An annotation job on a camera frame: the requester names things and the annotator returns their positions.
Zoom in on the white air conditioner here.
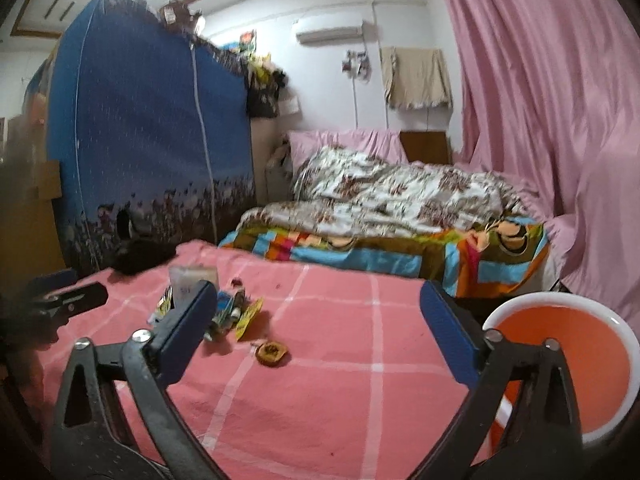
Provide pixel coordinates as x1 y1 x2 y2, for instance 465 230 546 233
295 18 363 44

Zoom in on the pink pillow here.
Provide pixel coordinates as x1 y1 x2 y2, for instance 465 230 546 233
286 129 408 171

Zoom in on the pink checked blanket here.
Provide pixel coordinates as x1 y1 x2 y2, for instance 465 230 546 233
37 238 501 480

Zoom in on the floral white brown duvet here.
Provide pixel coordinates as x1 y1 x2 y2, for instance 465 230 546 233
239 146 526 238

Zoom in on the wall socket with chargers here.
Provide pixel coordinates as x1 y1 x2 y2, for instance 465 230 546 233
342 50 371 80

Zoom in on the blue snack bag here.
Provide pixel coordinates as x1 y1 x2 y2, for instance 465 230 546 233
204 286 247 342

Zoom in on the blue fabric wardrobe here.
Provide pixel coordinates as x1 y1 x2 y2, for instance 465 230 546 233
44 0 256 275

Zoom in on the orange plastic trash bin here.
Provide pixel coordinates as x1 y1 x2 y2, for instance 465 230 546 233
483 292 639 448

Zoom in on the brown wooden headboard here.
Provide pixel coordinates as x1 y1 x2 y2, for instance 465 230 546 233
399 130 451 165

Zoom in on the yellow snack wrapper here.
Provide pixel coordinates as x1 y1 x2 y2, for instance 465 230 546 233
234 298 264 341

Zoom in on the pink curtain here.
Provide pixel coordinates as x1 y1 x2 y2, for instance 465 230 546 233
445 0 639 327

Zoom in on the brown round fruit peel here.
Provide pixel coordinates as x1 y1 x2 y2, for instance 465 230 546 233
255 340 290 367

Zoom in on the black hanging bag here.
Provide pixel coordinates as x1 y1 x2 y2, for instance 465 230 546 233
246 70 288 119

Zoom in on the black cloth item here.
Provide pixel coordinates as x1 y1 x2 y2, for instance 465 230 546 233
110 238 177 276

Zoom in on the colourful cartoon bedsheet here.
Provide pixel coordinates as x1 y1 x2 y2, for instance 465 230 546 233
221 218 550 298

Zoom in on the beige hanging towel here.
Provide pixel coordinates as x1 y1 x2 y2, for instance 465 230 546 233
380 47 452 110

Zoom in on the brown hat on wardrobe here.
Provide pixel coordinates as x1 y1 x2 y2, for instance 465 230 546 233
160 0 203 30

